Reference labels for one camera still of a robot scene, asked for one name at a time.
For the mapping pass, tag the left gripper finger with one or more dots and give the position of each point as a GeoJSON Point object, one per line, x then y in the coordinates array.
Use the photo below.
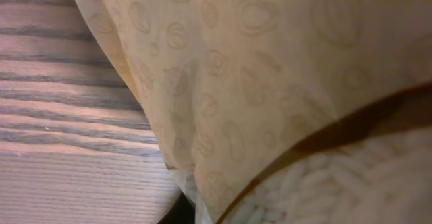
{"type": "Point", "coordinates": [182, 212]}

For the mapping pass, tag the plain kraft paper pouch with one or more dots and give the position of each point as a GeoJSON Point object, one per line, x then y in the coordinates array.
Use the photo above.
{"type": "Point", "coordinates": [282, 111]}

